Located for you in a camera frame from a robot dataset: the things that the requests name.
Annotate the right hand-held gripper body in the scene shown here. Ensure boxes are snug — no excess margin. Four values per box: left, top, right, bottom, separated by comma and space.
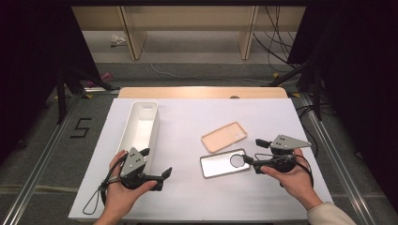
253, 134, 313, 174

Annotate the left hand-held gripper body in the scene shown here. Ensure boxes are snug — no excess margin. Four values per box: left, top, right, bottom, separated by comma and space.
119, 146, 164, 191

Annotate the white plastic storage box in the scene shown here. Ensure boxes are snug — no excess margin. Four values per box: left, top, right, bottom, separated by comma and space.
116, 99, 161, 176

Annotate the beige phone case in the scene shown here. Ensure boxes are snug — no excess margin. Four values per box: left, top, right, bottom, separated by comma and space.
201, 121, 249, 154

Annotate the person's left hand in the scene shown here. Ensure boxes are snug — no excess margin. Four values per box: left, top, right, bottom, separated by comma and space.
102, 149, 158, 218

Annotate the person's right hand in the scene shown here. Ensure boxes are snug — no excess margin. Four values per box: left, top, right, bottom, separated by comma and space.
260, 148, 323, 210

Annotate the white table cover sheet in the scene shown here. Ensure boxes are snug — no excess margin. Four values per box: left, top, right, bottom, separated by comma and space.
68, 97, 334, 221

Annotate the black tripod stand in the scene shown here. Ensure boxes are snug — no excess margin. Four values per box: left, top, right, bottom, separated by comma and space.
268, 59, 324, 121
55, 64, 121, 125

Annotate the pink object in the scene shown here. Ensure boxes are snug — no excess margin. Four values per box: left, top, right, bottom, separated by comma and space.
85, 71, 114, 88

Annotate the black curtain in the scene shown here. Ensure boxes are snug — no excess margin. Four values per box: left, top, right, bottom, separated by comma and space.
287, 0, 398, 214
0, 0, 101, 163

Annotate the crumpled white paper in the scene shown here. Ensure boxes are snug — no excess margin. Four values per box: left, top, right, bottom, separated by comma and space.
110, 34, 127, 48

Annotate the light wooden shelf unit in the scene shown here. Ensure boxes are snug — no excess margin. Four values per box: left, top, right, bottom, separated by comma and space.
70, 5, 307, 61

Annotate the thin black floor cable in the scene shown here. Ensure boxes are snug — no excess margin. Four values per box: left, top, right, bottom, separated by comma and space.
295, 104, 320, 158

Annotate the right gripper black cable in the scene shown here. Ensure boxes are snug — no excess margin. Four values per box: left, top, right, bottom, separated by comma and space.
254, 152, 314, 188

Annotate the metal floor rail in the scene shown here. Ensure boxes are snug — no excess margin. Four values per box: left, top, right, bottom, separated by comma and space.
298, 93, 381, 225
0, 93, 84, 225

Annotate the white floor cable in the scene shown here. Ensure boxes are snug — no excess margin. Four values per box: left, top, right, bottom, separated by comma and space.
149, 63, 273, 83

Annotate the bundle of black cables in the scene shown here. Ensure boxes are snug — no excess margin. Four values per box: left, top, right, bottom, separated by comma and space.
253, 5, 301, 73

